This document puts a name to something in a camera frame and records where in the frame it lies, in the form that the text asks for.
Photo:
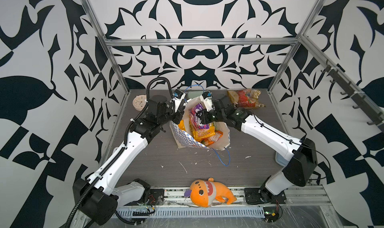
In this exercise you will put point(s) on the yellow snack bag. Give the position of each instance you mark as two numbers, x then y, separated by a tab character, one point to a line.
201	134

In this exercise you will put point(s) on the blue checkered paper bag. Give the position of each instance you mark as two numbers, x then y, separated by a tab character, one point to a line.
184	139

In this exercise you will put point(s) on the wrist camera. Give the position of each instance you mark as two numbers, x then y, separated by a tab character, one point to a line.
179	100
206	98

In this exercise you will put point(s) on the gold red fruit snack bag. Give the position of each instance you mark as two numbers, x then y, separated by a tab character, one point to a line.
246	98

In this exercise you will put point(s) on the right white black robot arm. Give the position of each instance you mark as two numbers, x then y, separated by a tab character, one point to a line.
300	154

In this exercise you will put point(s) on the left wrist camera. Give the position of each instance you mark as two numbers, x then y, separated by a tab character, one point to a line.
179	100

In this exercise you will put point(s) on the black wall hook rack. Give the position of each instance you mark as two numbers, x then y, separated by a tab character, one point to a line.
361	99

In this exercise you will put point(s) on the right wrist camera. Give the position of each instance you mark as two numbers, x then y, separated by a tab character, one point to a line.
206	98

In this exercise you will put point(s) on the white perforated cable tray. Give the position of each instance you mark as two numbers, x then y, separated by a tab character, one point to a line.
189	212

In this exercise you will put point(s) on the pink round alarm clock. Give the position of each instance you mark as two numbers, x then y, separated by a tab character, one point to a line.
139	102

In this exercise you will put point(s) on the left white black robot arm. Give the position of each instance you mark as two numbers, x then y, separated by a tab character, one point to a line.
98	197

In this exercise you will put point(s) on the purple pink candy bag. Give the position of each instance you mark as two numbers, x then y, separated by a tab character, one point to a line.
195	121

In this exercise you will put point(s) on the orange snack packet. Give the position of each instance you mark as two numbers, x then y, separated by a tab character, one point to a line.
181	125

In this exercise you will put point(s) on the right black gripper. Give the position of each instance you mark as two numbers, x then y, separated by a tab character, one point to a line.
205	118

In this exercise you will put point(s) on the mint green case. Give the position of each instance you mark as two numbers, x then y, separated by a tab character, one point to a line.
194	94

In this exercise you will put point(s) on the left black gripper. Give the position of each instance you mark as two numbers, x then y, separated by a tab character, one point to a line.
177	114

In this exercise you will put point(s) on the orange plush shark toy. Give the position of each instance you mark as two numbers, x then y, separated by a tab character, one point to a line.
202	193

